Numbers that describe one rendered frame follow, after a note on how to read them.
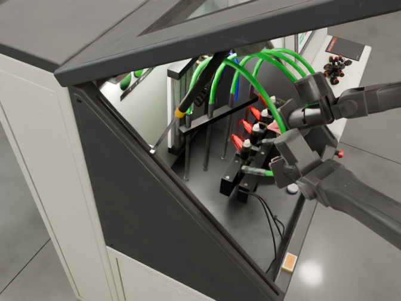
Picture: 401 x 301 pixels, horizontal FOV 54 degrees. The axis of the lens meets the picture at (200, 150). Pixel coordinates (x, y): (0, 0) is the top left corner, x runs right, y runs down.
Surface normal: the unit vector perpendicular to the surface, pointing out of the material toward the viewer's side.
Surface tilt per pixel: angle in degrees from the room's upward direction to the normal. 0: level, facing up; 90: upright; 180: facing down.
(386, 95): 62
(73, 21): 0
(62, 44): 0
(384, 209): 40
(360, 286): 0
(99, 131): 90
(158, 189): 90
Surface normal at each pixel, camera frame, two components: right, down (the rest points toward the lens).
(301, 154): 0.10, 0.04
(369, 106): -0.38, 0.40
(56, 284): 0.05, -0.69
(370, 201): -0.52, -0.78
